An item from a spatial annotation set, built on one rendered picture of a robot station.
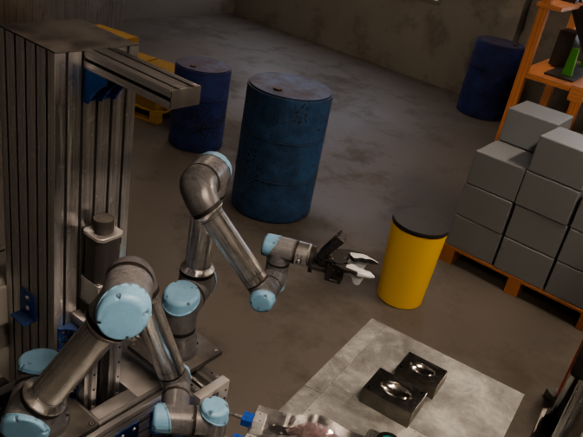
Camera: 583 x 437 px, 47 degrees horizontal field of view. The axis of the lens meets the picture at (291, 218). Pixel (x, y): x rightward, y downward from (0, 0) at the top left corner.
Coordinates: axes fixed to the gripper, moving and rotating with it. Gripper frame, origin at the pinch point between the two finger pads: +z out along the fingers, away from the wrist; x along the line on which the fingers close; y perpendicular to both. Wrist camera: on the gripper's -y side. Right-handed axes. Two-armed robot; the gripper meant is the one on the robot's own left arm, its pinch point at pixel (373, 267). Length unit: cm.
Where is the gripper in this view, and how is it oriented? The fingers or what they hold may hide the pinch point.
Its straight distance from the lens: 208.0
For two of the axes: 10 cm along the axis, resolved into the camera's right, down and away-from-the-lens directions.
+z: 9.6, 2.5, -1.3
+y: -1.4, 8.1, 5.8
